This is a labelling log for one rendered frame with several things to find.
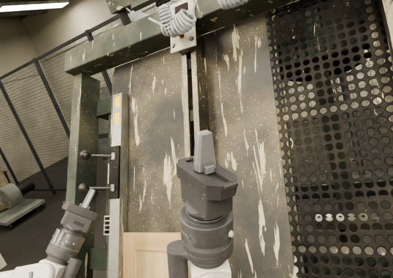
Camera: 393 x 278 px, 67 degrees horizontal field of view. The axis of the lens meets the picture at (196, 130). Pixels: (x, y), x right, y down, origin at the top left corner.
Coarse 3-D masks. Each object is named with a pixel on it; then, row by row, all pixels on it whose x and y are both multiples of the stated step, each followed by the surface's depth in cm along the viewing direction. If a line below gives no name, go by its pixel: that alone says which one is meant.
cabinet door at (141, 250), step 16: (128, 240) 107; (144, 240) 103; (160, 240) 100; (176, 240) 97; (128, 256) 105; (144, 256) 102; (160, 256) 99; (128, 272) 104; (144, 272) 101; (160, 272) 98
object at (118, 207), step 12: (120, 96) 120; (120, 108) 119; (120, 120) 118; (120, 132) 116; (120, 144) 115; (120, 156) 114; (120, 168) 113; (120, 180) 112; (120, 192) 111; (120, 204) 110; (120, 216) 109; (120, 228) 108; (120, 240) 107; (120, 252) 106; (108, 264) 107; (120, 264) 105; (108, 276) 106; (120, 276) 104
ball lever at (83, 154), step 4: (84, 152) 108; (88, 152) 108; (80, 156) 108; (84, 156) 107; (88, 156) 108; (92, 156) 110; (96, 156) 111; (100, 156) 111; (104, 156) 112; (108, 156) 113; (112, 156) 113
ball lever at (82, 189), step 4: (80, 184) 105; (84, 184) 105; (112, 184) 111; (80, 188) 104; (84, 188) 105; (88, 188) 106; (92, 188) 107; (96, 188) 108; (100, 188) 109; (104, 188) 109; (108, 188) 110; (112, 188) 110; (80, 192) 105; (84, 192) 105
